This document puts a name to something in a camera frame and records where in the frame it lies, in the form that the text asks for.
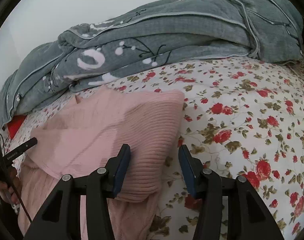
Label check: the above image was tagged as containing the pink knit sweater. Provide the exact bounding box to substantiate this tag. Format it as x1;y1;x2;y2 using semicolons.
18;87;184;239

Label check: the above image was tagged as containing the person's left hand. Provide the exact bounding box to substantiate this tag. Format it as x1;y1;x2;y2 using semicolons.
0;176;22;205

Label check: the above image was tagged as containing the red cloth under quilt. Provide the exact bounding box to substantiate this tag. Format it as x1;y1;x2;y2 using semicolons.
7;115;26;140

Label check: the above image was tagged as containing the floral rose bed sheet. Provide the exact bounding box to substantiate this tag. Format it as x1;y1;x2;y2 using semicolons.
2;56;304;240

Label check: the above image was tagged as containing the grey floral quilt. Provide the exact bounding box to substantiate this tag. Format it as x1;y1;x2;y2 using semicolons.
0;0;303;126

